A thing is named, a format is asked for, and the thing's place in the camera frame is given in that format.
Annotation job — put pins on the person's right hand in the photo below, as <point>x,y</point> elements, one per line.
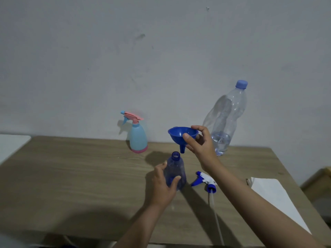
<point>205,149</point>

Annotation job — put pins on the person's left hand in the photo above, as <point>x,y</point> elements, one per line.
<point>163,191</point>

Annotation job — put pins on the blue plastic funnel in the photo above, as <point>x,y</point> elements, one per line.
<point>181,136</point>

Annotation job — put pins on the white blue trigger sprayer head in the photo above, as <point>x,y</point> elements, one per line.
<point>204,178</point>

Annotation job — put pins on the dark blue spray bottle body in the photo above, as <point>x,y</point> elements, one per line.
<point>177,165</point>

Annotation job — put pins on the clear plastic water bottle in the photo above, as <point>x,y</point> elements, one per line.
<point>230,113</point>

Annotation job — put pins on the light blue spray bottle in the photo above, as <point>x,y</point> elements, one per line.
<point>138,139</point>

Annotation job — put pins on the blue bottle cap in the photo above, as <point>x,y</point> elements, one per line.
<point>241,84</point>

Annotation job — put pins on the pink spray trigger head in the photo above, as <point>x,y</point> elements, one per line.
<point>132,116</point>

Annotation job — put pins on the person's right forearm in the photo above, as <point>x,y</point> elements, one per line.
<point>258,211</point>

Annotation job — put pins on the person's left forearm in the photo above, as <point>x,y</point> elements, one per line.
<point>142,227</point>

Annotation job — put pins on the white paper towels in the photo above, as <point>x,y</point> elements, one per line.
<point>274,193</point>

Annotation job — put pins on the light wooden stool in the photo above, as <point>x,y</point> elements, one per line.
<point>318,183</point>

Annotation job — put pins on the white cabinet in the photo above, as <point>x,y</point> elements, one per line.
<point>11,147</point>

